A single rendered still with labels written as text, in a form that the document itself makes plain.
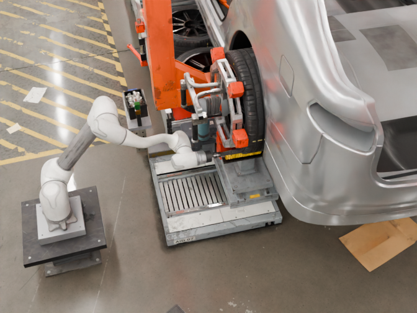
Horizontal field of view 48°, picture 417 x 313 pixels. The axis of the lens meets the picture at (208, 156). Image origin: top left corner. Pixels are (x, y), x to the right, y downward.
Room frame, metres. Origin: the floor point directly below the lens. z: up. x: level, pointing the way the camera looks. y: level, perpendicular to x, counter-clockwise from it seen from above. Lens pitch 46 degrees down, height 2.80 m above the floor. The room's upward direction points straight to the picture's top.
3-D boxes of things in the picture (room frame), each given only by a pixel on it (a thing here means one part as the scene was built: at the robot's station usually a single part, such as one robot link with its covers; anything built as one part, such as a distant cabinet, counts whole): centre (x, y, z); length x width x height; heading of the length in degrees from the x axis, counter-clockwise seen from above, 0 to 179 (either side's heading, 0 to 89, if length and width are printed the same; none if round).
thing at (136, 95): (2.72, 0.54, 0.51); 0.20 x 0.14 x 0.13; 17
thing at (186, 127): (2.59, 0.00, 0.26); 0.42 x 0.18 x 0.35; 104
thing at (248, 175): (2.35, -0.27, 0.32); 0.40 x 0.30 x 0.28; 14
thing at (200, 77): (2.80, -0.01, 0.69); 0.52 x 0.17 x 0.35; 104
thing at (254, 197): (2.34, -0.27, 0.13); 0.50 x 0.36 x 0.10; 14
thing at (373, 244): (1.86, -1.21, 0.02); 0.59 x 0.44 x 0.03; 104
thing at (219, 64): (2.31, -0.11, 0.85); 0.54 x 0.07 x 0.54; 14
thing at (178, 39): (3.88, 0.15, 0.39); 0.66 x 0.66 x 0.24
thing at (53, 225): (1.78, 0.93, 0.39); 0.22 x 0.18 x 0.06; 28
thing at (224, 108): (2.29, -0.04, 0.85); 0.21 x 0.14 x 0.14; 104
